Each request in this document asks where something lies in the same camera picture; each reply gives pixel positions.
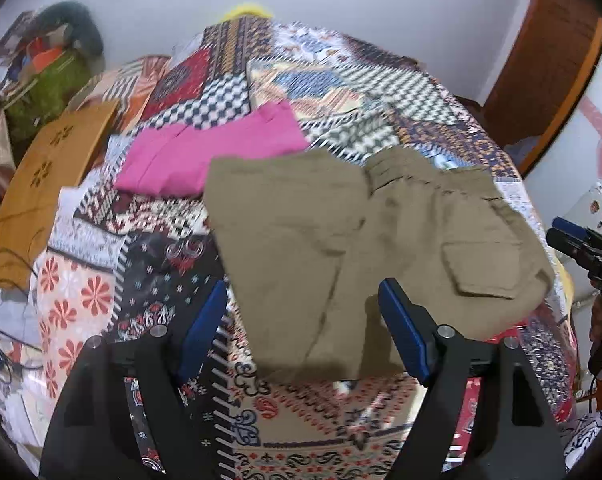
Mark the olive green pants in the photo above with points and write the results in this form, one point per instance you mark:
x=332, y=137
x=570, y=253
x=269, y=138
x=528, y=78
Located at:
x=291, y=240

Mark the yellow foam tube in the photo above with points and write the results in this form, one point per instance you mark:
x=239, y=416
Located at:
x=246, y=9

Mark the patchwork printed blanket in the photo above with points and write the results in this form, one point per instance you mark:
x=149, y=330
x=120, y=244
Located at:
x=131, y=285

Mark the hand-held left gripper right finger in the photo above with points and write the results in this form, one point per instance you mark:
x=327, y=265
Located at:
x=401, y=325

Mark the green printed bag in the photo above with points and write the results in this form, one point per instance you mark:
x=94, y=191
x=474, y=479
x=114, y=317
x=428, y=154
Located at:
x=51, y=90

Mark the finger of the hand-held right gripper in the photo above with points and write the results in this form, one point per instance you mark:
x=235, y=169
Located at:
x=568, y=226
x=566, y=242

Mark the striped orange cloth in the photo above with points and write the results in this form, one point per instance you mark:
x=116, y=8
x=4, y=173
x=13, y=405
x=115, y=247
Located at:
x=131, y=85

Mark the brown wooden door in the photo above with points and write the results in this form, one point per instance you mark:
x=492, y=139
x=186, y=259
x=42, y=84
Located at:
x=546, y=60

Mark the grey plush toy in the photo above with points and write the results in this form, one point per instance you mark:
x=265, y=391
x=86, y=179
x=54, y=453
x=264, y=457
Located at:
x=81, y=25

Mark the white appliance with stickers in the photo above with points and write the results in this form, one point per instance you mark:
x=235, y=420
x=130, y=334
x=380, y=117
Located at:
x=588, y=205

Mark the pile of clothes and bags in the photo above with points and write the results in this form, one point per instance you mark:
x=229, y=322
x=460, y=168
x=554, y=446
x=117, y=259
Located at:
x=26, y=55

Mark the pink folded cloth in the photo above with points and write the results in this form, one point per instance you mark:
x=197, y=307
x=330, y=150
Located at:
x=221, y=145

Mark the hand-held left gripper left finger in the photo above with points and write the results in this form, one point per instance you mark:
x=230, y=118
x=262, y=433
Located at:
x=206, y=320

